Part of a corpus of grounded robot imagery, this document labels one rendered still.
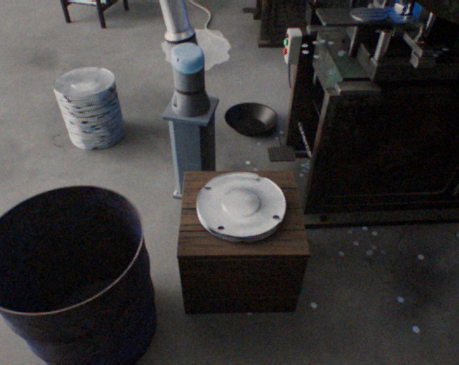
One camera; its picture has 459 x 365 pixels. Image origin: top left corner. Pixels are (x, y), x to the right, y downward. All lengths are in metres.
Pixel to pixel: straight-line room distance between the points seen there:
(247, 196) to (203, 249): 0.24
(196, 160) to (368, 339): 0.93
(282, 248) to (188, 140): 0.63
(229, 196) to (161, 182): 0.69
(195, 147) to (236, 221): 0.48
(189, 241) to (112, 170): 0.91
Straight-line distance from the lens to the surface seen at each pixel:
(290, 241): 1.22
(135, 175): 1.97
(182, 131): 1.57
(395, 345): 1.53
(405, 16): 1.64
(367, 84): 1.43
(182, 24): 1.55
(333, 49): 1.63
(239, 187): 1.32
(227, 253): 1.18
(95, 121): 2.09
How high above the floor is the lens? 1.30
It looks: 44 degrees down
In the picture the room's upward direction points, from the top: 2 degrees clockwise
